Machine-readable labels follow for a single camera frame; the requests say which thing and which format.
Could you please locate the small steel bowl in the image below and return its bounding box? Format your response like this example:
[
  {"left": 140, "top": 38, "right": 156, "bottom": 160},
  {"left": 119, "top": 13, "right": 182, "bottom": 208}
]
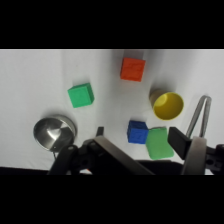
[{"left": 32, "top": 114, "right": 78, "bottom": 153}]

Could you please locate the yellow plastic cup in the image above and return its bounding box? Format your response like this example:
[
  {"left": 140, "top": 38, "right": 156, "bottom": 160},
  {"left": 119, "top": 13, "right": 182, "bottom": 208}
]
[{"left": 148, "top": 87, "right": 185, "bottom": 121}]

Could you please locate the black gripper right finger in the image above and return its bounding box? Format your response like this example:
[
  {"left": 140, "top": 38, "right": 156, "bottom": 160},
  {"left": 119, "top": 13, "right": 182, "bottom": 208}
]
[{"left": 167, "top": 94, "right": 224, "bottom": 176}]

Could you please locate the blue cube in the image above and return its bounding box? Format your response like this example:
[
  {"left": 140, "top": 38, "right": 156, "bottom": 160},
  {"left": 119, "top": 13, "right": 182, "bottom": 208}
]
[{"left": 126, "top": 120, "right": 150, "bottom": 145}]

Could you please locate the green cube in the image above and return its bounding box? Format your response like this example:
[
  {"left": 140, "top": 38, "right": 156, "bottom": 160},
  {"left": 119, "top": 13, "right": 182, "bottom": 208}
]
[{"left": 67, "top": 82, "right": 95, "bottom": 109}]

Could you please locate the orange cube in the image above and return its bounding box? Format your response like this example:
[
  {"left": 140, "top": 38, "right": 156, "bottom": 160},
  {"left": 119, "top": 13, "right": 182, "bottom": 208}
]
[{"left": 119, "top": 57, "right": 147, "bottom": 83}]

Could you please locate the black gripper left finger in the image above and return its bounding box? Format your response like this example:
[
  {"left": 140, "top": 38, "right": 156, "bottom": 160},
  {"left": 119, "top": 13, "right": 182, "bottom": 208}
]
[{"left": 47, "top": 125, "right": 156, "bottom": 176}]

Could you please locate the flat green block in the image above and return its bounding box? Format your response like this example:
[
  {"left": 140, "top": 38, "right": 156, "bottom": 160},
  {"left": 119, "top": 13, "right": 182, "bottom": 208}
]
[{"left": 145, "top": 126, "right": 176, "bottom": 161}]

